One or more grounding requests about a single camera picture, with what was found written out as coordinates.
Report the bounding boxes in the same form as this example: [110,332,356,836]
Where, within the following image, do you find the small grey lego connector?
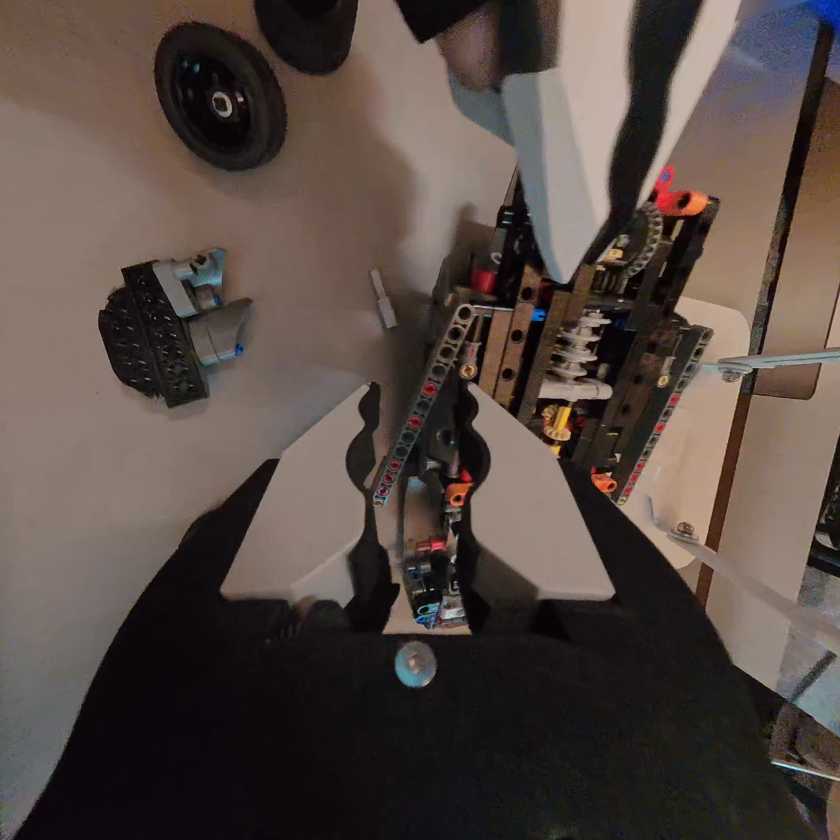
[369,268,399,331]

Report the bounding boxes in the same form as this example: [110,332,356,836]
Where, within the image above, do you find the black lego fender assembly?
[97,247,255,409]

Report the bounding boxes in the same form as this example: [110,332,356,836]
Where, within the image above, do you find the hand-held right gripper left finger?
[222,384,398,632]

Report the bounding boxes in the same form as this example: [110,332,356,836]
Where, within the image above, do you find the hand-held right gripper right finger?
[459,384,614,631]

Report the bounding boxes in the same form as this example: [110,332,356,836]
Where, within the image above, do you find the lego car chassis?
[373,167,719,634]

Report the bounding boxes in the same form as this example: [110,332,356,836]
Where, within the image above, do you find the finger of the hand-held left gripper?
[502,0,647,283]
[623,0,742,217]

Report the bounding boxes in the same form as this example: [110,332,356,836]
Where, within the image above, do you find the black lego wheel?
[155,21,287,173]
[255,0,360,75]

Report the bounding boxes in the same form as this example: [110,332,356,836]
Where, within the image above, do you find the white metal stand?
[617,295,840,634]

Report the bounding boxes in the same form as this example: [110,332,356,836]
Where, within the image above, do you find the person's left hand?
[436,16,506,91]

